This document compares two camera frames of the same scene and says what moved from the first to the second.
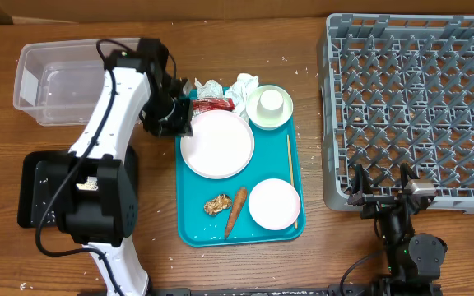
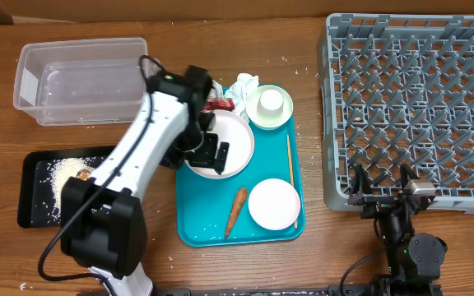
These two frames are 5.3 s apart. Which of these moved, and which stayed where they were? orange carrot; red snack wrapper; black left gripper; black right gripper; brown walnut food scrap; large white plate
Moved: black left gripper; brown walnut food scrap
Stayed: orange carrot; black right gripper; large white plate; red snack wrapper
